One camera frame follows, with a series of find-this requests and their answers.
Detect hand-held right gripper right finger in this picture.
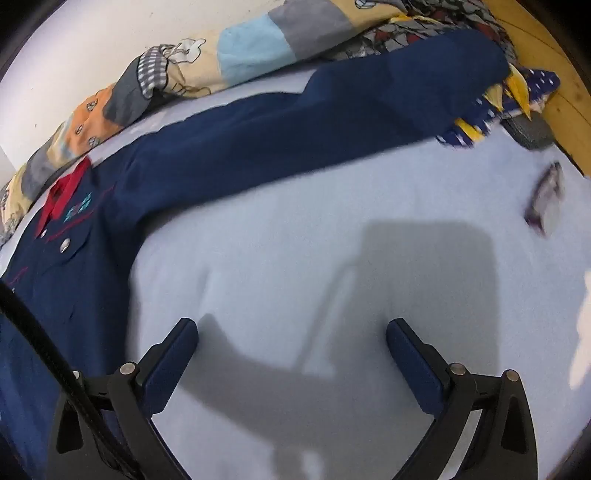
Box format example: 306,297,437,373
386,318,539,480

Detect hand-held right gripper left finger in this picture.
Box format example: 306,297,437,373
46,318,199,480

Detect navy blue jacket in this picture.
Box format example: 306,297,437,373
0,30,511,480

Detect light blue cloud bed sheet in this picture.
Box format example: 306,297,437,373
0,69,591,480

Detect small purple white packet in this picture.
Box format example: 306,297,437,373
524,161,567,238

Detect dark grey item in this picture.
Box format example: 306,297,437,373
501,113,556,151

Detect navy star-printed cloth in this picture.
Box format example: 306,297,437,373
436,65,562,148

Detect grey patterned cloth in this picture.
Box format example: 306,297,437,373
323,0,519,63

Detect wooden headboard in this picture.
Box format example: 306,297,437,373
480,0,591,178

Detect black cable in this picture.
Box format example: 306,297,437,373
0,279,144,480

